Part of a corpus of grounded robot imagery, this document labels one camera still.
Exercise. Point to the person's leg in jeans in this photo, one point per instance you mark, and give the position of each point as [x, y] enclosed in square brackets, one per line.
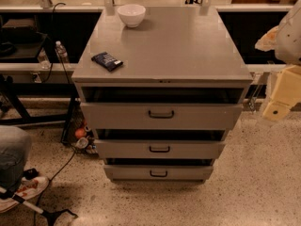
[15, 145]

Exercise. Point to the white orange sneaker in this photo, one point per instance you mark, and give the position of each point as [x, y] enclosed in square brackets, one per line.
[28, 189]

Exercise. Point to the black white tripod stand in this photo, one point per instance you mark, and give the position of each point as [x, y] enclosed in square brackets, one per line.
[51, 217]

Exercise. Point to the dark blue snack packet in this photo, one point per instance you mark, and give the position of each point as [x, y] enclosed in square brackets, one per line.
[107, 61]

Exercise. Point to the grey bottom drawer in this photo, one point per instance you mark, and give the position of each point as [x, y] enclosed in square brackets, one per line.
[179, 173]

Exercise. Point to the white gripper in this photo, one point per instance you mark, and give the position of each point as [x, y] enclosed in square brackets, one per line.
[290, 38]

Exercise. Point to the white ceramic bowl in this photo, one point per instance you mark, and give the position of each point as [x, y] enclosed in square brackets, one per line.
[132, 15]

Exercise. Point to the grey drawer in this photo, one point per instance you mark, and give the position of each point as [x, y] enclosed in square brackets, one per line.
[159, 149]
[160, 116]
[179, 173]

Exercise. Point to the grey top drawer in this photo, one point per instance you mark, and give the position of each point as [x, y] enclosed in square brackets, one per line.
[160, 116]

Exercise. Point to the orange items on floor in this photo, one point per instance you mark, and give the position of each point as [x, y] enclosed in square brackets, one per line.
[85, 139]

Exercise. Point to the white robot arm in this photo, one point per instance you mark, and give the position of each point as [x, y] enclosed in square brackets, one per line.
[285, 40]

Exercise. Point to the clear plastic water bottle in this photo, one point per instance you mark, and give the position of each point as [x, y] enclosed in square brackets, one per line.
[61, 52]

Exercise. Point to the black side table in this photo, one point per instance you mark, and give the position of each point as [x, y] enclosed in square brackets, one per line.
[23, 76]

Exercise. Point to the grey middle drawer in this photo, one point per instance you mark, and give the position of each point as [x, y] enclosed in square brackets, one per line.
[159, 149]

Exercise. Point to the grey drawer cabinet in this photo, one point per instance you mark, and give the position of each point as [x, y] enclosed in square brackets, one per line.
[177, 55]

